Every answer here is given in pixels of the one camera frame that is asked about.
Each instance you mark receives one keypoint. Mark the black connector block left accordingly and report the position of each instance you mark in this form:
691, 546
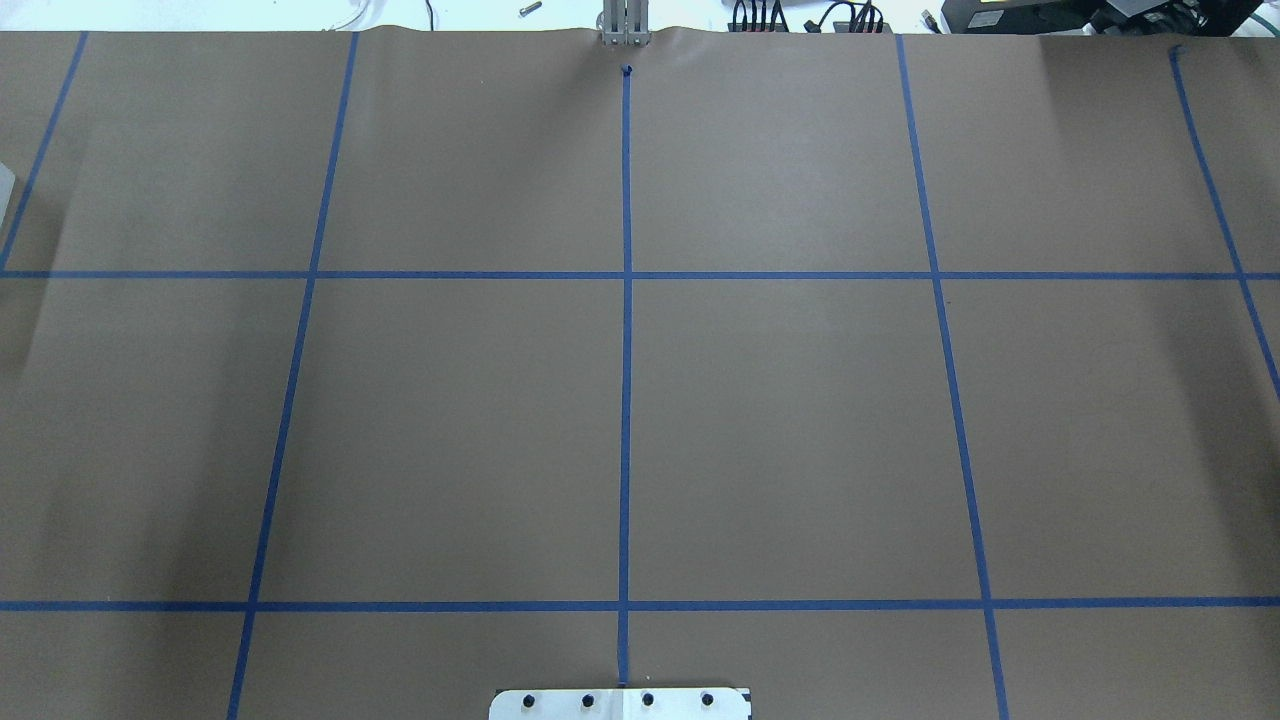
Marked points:
757, 17

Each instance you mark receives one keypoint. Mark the black connector block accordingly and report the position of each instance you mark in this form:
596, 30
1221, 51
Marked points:
757, 17
849, 18

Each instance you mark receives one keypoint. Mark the black connector block right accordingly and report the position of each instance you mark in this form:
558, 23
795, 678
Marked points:
849, 18

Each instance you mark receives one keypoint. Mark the black monitor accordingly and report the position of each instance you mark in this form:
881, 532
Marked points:
1118, 18

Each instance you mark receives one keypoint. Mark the aluminium frame post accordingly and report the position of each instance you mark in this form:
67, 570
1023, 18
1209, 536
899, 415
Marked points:
624, 23

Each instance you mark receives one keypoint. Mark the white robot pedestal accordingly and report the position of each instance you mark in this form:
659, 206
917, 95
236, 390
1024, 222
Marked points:
623, 703

